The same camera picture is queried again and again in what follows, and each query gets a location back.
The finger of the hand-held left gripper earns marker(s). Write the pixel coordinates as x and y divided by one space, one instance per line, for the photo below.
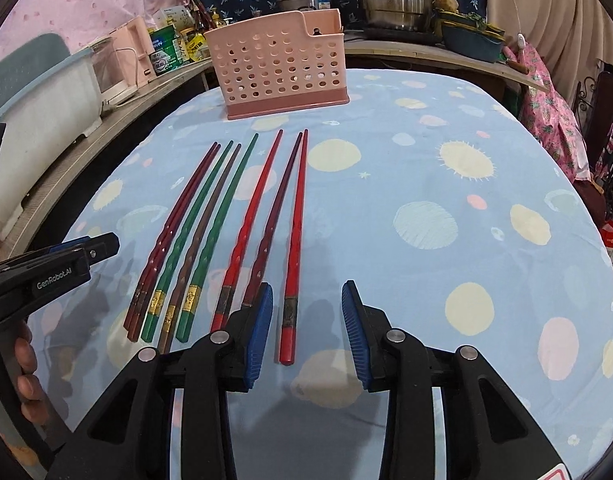
104 246

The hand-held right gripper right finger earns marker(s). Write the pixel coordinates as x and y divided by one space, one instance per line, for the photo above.
356 332

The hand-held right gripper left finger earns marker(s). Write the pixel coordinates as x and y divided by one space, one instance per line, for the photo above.
259 327

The dark red chopstick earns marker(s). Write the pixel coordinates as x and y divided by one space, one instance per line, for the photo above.
179 225
172 222

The green chopstick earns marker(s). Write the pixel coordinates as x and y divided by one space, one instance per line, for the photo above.
225 220
194 225

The brown chopstick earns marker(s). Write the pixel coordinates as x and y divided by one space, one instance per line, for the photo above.
206 230

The maroon chopstick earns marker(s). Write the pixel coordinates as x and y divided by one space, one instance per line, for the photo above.
279 210

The pink perforated utensil basket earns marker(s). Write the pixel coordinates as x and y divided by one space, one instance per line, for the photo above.
276 67

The person's left hand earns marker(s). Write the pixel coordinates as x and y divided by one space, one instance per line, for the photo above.
29 375

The white storage box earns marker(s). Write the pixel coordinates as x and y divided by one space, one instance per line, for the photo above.
46 100

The white clear jug appliance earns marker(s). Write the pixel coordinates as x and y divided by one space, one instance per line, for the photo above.
114 72

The pink electric kettle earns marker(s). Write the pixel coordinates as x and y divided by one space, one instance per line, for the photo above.
139 50

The green tin can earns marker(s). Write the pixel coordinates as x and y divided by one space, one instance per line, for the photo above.
166 50

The yellow seasoning packet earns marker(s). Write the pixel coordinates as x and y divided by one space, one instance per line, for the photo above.
197 46

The white carton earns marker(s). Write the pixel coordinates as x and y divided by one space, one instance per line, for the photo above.
170 16

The pink dotted curtain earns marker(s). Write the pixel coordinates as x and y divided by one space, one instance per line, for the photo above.
86 0

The dark sauce bottle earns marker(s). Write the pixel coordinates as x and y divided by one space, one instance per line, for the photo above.
199 12

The pink floral cloth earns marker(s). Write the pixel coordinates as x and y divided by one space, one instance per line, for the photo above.
551 110

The black induction cooker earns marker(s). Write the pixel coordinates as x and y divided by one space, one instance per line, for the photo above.
386 36

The blue plastic basin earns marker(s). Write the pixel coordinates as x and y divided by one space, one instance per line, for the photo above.
471 45

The yellow plastic bowl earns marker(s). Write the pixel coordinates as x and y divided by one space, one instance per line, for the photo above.
461 20

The tan loofah sponge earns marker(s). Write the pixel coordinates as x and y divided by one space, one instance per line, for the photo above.
446 1

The beige curtain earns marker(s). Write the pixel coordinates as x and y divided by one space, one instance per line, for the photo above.
551 15

